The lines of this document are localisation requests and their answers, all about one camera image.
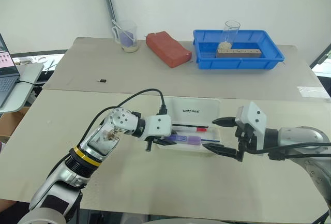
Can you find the white plastic pencil case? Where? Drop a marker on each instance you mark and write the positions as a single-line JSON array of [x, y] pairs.
[[196, 105]]

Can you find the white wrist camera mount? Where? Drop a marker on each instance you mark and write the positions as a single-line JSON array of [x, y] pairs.
[[159, 125], [254, 116]]

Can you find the blue and white pen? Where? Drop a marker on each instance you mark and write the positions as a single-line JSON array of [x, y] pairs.
[[210, 139]]

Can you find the red capped white marker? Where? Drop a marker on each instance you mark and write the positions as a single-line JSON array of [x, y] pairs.
[[200, 130]]

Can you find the small black cap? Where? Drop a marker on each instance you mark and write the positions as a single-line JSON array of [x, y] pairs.
[[102, 80]]

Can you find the white laptop stand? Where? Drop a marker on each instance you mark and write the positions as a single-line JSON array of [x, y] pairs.
[[28, 79]]

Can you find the clear plastic measuring cup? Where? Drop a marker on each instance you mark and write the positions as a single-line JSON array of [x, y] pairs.
[[129, 46]]

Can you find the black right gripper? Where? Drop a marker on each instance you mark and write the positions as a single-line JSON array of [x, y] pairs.
[[243, 136]]

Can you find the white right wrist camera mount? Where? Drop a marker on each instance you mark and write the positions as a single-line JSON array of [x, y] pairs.
[[254, 116]]

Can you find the black metal frame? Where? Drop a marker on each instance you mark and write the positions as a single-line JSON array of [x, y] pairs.
[[320, 57]]

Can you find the clear tape strip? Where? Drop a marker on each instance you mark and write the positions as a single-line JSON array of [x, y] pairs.
[[310, 91]]

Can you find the red brick block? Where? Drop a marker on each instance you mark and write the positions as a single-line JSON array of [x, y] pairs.
[[168, 50]]

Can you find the wooden block with holes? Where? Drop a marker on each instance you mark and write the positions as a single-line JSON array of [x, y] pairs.
[[240, 53]]

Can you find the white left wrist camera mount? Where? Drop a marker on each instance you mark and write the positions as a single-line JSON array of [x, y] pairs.
[[159, 125]]

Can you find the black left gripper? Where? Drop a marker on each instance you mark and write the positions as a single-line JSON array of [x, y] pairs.
[[150, 141]]

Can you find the purple marker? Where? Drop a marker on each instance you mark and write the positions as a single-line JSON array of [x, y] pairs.
[[192, 140]]

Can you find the blue plastic bin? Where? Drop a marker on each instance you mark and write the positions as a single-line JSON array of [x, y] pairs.
[[207, 37]]

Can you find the brown cardboard box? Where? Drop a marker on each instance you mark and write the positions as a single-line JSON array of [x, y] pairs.
[[10, 120]]

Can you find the grey laptop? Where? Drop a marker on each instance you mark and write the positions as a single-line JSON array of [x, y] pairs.
[[5, 84]]

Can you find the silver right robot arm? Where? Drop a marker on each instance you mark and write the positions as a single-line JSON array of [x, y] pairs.
[[297, 136]]

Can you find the black pen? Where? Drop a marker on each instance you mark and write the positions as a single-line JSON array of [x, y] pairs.
[[191, 125]]

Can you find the clear glass cup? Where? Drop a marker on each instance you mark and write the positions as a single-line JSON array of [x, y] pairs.
[[231, 31]]

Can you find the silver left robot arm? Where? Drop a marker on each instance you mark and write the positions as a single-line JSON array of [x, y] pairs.
[[121, 118]]

